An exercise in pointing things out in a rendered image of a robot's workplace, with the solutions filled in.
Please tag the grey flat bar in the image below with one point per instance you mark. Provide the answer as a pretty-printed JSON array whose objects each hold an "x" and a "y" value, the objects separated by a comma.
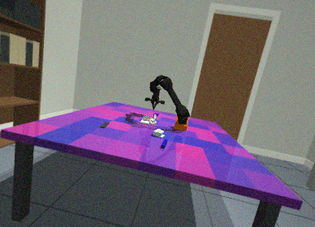
[{"x": 104, "y": 124}]

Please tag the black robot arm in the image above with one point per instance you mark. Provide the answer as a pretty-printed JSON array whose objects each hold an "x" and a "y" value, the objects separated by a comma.
[{"x": 165, "y": 82}]

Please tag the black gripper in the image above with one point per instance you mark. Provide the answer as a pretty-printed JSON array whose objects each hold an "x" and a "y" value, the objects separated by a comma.
[{"x": 155, "y": 99}]

